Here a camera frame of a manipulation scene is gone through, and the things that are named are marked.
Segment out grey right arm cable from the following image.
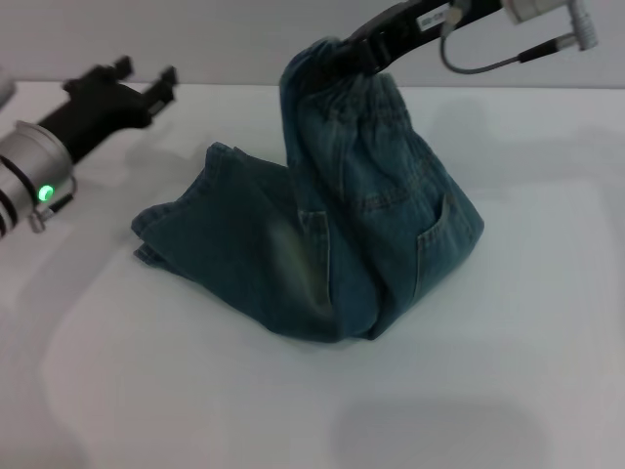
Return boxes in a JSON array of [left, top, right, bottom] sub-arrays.
[[437, 0, 601, 76]]

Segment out blue denim shorts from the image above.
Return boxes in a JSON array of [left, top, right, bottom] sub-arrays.
[[130, 37, 485, 346]]

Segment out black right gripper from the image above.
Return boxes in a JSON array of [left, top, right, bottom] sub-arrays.
[[312, 0, 511, 81]]

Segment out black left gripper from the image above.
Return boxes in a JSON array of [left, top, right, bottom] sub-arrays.
[[35, 54, 179, 162]]

